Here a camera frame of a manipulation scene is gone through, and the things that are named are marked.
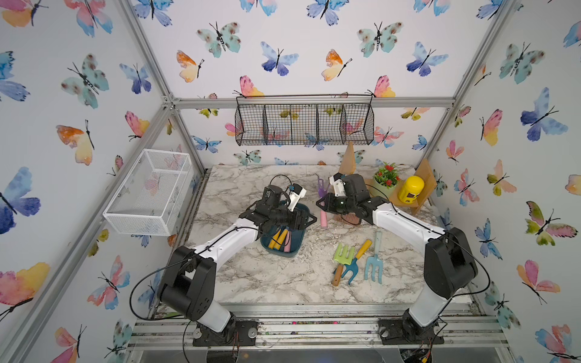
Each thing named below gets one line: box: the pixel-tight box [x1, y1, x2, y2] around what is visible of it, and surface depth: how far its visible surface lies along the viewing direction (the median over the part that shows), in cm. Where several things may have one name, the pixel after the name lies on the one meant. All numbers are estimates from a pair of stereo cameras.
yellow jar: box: [397, 175, 426, 205], surface depth 94 cm
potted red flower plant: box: [369, 161, 401, 201], surface depth 93 cm
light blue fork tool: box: [364, 230, 384, 285], surface depth 90 cm
